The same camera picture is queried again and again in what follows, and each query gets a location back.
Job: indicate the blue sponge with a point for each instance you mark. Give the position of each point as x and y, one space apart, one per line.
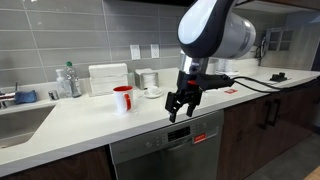
25 97

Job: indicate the small metal can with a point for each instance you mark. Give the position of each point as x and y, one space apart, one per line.
53 95

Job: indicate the dark wood cabinet under sink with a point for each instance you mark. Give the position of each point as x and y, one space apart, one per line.
89 165

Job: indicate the metal napkin holder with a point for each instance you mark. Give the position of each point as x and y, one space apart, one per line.
145 78

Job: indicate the clear soap dispenser bottle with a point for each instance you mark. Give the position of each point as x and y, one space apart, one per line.
63 84

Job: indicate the small red packet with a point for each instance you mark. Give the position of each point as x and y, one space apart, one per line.
230 91

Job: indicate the stainless steel dishwasher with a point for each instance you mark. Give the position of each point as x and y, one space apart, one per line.
169 153

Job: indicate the white mug red handle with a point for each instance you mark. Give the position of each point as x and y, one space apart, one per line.
124 98

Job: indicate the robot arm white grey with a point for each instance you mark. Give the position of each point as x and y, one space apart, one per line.
208 29

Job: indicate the dark wood cabinet doors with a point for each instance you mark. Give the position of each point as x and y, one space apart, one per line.
257 131

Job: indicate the red dirty magnet sign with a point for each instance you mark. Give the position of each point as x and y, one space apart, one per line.
199 138

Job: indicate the white wall outlet middle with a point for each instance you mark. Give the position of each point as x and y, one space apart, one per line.
154 48

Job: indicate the white wall outlet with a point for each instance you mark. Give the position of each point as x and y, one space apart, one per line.
135 52
154 48

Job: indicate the steel sink basin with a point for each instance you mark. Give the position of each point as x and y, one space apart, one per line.
19 127

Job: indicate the stack of white paper towels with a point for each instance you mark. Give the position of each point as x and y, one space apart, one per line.
105 77

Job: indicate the black object on paper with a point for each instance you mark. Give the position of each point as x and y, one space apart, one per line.
278 77

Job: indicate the white cup on saucer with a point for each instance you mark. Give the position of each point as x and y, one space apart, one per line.
152 92

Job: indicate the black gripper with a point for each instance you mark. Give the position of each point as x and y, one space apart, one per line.
188 92

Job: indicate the white wall outlet left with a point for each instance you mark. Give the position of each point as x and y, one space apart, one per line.
135 52

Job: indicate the clear bottle green cap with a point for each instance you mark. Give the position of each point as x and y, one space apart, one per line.
73 80

